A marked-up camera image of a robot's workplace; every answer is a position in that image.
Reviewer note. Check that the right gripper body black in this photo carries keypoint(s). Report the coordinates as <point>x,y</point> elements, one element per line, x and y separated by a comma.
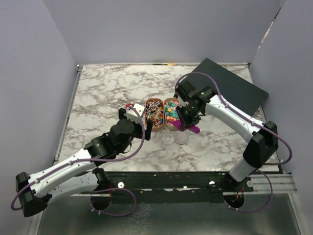
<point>188,116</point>

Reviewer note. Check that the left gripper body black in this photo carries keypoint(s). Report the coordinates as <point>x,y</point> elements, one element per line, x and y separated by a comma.
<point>138,130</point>

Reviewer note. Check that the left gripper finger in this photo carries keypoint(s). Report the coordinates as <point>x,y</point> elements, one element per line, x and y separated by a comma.
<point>148,130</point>
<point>122,113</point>

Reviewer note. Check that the clear round jar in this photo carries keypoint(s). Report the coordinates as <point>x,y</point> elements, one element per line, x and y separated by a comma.
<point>166,139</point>

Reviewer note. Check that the beige star candy tray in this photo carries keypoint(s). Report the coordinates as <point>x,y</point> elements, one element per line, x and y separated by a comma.
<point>171,115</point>

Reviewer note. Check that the orange lollipop tray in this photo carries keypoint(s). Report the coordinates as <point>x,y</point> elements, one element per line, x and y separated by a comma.
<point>154,111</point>

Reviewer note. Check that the purple plastic scoop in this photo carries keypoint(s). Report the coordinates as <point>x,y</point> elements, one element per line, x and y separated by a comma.
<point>180,127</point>

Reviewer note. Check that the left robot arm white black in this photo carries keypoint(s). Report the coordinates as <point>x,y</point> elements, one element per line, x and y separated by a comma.
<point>80,172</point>

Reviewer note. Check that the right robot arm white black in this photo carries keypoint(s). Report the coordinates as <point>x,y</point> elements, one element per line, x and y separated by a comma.
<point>261,137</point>

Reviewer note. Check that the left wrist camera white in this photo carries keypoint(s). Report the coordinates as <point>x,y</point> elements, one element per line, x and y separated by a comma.
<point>135,112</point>

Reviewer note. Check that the dark teal network switch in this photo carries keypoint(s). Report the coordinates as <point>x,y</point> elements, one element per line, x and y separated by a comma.
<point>238,91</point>

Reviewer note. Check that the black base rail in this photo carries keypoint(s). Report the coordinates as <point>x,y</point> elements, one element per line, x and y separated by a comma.
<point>163,187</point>

